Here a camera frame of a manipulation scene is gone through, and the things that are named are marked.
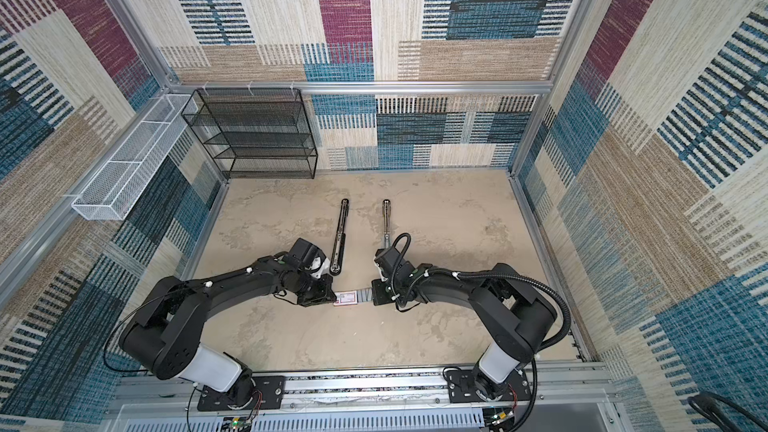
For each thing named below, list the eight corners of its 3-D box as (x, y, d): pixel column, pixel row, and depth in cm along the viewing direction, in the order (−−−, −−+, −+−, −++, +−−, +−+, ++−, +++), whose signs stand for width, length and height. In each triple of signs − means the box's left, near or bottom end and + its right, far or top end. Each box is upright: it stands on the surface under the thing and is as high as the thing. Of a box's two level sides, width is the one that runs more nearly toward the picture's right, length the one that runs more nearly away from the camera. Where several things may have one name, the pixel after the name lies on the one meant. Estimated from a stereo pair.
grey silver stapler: (382, 248, 101) (381, 244, 99) (382, 203, 113) (382, 199, 111) (390, 248, 101) (390, 244, 99) (390, 203, 113) (390, 199, 111)
